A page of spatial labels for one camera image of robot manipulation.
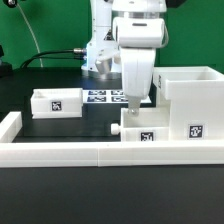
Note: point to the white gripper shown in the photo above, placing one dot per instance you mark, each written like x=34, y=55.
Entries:
x=137, y=40

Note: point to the white drawer front one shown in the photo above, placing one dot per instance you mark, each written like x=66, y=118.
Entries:
x=151, y=124

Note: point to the white drawer one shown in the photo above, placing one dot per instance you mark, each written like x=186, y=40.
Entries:
x=57, y=103
x=151, y=124

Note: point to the white drawer cabinet box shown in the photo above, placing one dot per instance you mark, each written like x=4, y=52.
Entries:
x=195, y=100

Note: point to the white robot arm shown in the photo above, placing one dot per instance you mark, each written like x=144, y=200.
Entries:
x=103, y=13

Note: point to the white drawer rear one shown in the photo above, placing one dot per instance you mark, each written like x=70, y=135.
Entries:
x=57, y=103

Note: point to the printed marker sheet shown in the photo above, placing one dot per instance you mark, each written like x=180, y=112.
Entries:
x=104, y=96

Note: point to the black device at left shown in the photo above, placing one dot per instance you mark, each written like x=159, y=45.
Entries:
x=5, y=67

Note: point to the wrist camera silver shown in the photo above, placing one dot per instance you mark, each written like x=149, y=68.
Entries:
x=107, y=61

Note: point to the white U-shaped border frame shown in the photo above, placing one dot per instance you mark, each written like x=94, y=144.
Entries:
x=101, y=154

